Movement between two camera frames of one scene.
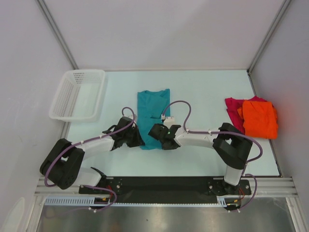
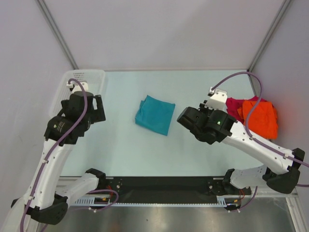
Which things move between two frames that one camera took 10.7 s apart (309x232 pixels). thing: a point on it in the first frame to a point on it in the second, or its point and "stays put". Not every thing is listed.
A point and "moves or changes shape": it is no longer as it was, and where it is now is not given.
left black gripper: (138, 140) to (97, 114)
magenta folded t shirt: (233, 104) stays put
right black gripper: (164, 148) to (203, 108)
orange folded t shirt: (260, 119) stays put
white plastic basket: (79, 97) stays put
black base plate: (166, 187) stays put
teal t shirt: (153, 106) moves or changes shape
